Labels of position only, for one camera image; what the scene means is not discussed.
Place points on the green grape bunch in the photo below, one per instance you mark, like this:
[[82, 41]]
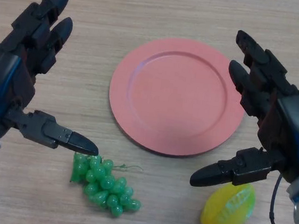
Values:
[[104, 185]]

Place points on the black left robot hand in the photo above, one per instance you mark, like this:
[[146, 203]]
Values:
[[6, 75]]

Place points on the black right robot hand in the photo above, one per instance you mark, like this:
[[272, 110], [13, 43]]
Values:
[[295, 124]]

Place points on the yellow starfruit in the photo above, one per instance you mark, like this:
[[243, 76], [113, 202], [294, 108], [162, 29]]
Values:
[[224, 211]]

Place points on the pink round plate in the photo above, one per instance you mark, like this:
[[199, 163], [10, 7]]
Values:
[[177, 99]]

